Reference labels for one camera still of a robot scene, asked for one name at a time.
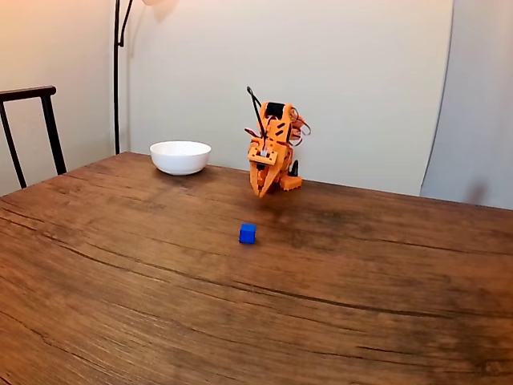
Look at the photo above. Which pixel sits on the blue cube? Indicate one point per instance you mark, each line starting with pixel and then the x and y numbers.
pixel 247 234

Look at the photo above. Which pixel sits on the white bowl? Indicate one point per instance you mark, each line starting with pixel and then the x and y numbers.
pixel 180 160

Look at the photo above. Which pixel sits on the black table clamp knob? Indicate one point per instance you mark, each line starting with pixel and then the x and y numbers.
pixel 296 170

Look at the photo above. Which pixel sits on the white backdrop board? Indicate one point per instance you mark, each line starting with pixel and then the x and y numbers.
pixel 360 100

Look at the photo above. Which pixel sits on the black floor lamp pole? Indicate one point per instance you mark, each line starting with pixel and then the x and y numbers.
pixel 116 100

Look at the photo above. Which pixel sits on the black chair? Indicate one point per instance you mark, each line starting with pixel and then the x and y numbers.
pixel 48 120

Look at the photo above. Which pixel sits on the orange camera mount with board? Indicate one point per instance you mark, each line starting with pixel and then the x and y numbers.
pixel 262 156

